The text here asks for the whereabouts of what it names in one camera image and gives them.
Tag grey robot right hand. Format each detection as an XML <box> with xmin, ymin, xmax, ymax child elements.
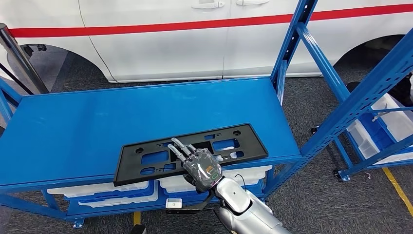
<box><xmin>167</xmin><ymin>137</ymin><xmax>224</xmax><ymax>194</ymax></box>

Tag black plastic plate part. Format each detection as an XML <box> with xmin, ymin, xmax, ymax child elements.
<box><xmin>113</xmin><ymin>123</ymin><xmax>269</xmax><ymax>187</ymax></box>

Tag blue metal shelf rack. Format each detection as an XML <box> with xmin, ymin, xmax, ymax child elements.
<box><xmin>0</xmin><ymin>0</ymin><xmax>413</xmax><ymax>229</ymax></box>

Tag blue wheeled shelf rack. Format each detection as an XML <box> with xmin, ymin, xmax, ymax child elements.
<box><xmin>332</xmin><ymin>74</ymin><xmax>413</xmax><ymax>182</ymax></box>

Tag white car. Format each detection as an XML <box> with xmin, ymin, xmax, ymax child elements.
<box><xmin>0</xmin><ymin>0</ymin><xmax>413</xmax><ymax>84</ymax></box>

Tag black item in bin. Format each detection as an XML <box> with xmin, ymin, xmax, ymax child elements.
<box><xmin>387</xmin><ymin>73</ymin><xmax>413</xmax><ymax>107</ymax></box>

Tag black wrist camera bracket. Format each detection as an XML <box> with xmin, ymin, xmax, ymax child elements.
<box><xmin>165</xmin><ymin>190</ymin><xmax>217</xmax><ymax>215</ymax></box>

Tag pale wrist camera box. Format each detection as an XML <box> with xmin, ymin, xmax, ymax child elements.
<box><xmin>165</xmin><ymin>198</ymin><xmax>183</xmax><ymax>209</ymax></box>

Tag chrome stanchion post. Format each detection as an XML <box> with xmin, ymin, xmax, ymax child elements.
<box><xmin>0</xmin><ymin>22</ymin><xmax>50</xmax><ymax>95</ymax></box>

